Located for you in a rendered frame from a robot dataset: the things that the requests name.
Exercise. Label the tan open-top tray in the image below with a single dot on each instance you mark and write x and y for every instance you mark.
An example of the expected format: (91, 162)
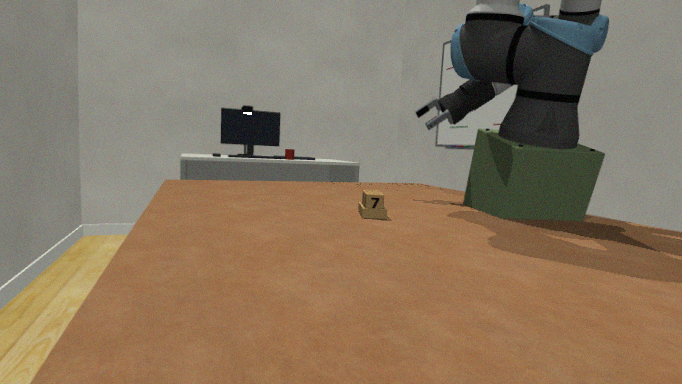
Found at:
(371, 212)

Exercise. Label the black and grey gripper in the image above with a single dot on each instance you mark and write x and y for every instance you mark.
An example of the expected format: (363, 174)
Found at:
(468, 97)

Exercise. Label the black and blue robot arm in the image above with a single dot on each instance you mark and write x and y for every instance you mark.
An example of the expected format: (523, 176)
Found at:
(548, 58)

